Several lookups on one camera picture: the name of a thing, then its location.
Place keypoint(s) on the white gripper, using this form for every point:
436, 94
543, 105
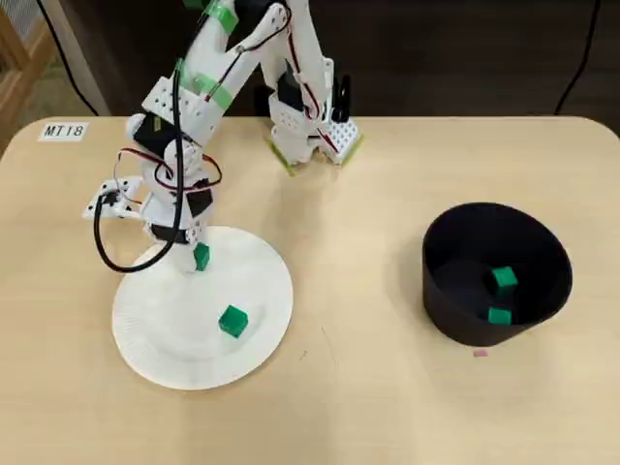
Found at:
170, 233

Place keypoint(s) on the white round plate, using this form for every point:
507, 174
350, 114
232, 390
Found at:
194, 349

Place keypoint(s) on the white MT18 label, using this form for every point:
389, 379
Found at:
63, 131

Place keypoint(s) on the green tape band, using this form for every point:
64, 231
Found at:
225, 17
220, 94

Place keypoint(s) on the light green tape strip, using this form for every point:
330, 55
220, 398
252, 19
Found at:
350, 161
281, 161

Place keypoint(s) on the green cube block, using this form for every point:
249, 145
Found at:
504, 279
202, 257
499, 316
233, 321

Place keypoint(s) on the wooden framed partition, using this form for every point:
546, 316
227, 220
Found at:
19, 68

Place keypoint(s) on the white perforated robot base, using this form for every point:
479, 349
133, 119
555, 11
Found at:
345, 138

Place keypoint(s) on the small pink sticker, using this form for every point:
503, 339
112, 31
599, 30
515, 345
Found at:
481, 354

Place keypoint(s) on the black round pot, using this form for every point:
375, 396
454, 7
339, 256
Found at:
445, 310

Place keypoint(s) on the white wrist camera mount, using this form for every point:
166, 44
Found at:
109, 201

